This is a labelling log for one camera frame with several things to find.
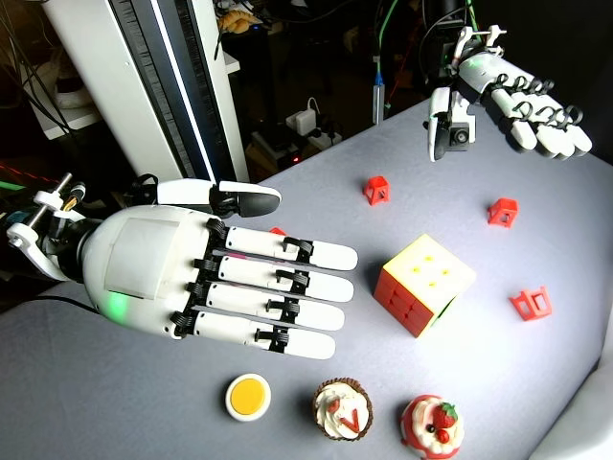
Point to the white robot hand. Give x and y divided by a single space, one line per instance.
139 259
488 72

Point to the Rubik's cube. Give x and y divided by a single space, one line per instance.
421 273

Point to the silver usb hub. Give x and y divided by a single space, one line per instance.
379 100

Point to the grey table cloth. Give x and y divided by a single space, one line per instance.
143 397

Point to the small red toy stool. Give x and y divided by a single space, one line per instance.
278 231
504 211
529 304
377 190

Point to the white robot body column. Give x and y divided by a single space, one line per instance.
120 96

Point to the black box with red light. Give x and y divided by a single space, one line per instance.
278 152

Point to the white button with yellow disc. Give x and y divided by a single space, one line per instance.
247 397

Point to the white power strip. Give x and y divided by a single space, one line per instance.
325 139

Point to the white shoe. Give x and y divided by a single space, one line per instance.
69 93

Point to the white power adapter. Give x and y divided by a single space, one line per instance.
302 122

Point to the toy cupcake with brown cup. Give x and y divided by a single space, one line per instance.
342 409

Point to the toy bread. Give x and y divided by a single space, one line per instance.
234 20

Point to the toy strawberry cake, red base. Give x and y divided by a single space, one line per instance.
431 426

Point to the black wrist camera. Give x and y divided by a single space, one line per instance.
460 136

